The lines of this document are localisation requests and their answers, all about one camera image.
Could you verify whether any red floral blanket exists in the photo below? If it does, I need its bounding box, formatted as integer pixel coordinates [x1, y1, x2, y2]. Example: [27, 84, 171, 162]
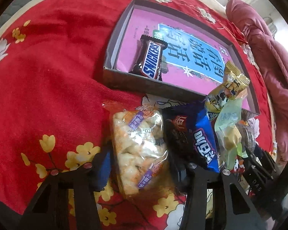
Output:
[0, 0, 277, 230]

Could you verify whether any pink quilted comforter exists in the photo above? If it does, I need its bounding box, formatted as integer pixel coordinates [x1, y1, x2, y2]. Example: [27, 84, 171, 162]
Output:
[226, 0, 288, 163]

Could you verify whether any blue chocolate pie packet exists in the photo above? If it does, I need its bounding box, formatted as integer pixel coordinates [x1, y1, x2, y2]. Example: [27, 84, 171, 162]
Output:
[162, 102, 219, 173]

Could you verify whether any grey cardboard tray box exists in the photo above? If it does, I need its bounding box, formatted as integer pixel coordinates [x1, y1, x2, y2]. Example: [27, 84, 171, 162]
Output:
[103, 0, 248, 102]

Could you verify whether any clear brown cookie packet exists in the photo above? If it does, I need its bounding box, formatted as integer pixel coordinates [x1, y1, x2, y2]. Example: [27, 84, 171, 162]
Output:
[236, 123, 256, 153]

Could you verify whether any rice crisp snack packet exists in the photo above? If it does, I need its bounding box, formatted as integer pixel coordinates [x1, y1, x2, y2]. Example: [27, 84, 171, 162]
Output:
[103, 101, 173, 199]

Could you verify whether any green snack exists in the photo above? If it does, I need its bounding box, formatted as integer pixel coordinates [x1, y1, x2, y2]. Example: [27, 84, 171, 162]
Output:
[214, 99, 242, 170]

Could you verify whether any Snickers bar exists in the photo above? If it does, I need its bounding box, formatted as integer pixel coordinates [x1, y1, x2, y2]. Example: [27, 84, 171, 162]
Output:
[129, 34, 168, 81]

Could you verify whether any yellow cartoon snack packet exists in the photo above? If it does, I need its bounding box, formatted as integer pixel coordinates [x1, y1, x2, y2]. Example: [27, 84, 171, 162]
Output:
[204, 61, 251, 121]

